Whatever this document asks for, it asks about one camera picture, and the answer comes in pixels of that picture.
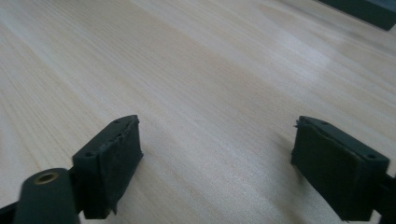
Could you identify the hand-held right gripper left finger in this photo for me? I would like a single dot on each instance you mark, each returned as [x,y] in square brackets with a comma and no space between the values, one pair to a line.
[106,168]

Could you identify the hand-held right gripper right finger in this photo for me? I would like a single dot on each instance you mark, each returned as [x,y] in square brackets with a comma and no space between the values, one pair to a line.
[330,168]

